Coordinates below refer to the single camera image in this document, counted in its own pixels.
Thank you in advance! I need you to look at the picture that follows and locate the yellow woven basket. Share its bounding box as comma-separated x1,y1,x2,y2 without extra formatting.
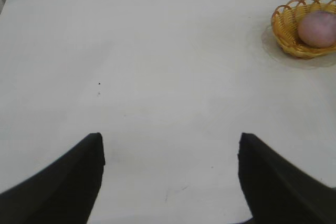
270,0,336,60

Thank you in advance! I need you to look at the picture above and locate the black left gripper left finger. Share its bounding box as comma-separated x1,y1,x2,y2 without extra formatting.
0,132,106,224

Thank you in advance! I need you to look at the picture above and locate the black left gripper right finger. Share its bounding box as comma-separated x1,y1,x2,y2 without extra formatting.
237,132,336,224

